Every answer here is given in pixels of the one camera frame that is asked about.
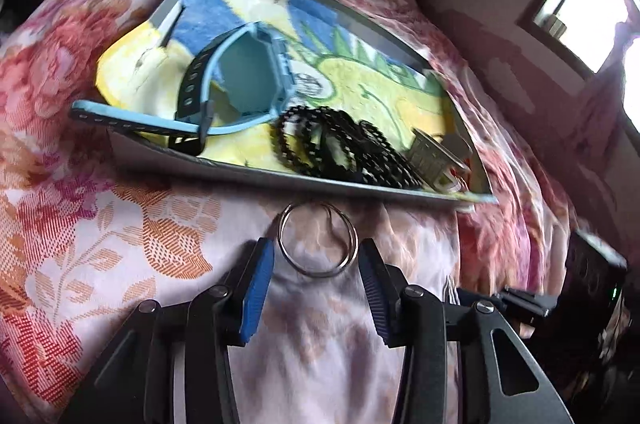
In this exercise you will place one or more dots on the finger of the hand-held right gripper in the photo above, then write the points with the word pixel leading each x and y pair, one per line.
pixel 525 302

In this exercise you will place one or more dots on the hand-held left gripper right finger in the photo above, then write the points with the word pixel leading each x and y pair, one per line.
pixel 375 294

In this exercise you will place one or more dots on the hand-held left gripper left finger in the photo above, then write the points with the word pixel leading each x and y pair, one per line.
pixel 257 291

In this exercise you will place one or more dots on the tray with cartoon picture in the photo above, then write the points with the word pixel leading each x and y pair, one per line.
pixel 250 176

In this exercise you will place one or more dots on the silver metal clip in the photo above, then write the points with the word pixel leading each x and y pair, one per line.
pixel 430 151

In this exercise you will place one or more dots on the floral blanket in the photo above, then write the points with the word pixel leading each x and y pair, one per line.
pixel 100 229

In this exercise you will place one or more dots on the blue watch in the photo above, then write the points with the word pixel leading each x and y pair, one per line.
pixel 250 74

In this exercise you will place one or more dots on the window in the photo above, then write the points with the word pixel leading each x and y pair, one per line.
pixel 575 4

